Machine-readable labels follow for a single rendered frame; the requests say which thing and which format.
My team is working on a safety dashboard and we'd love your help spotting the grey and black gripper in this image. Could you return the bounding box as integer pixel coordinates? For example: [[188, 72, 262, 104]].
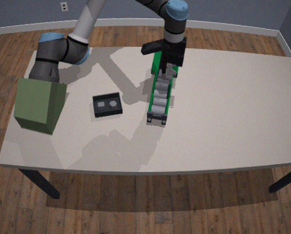
[[161, 37, 187, 80]]

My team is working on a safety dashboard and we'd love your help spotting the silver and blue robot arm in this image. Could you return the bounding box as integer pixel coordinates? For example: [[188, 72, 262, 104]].
[[29, 0, 188, 83]]

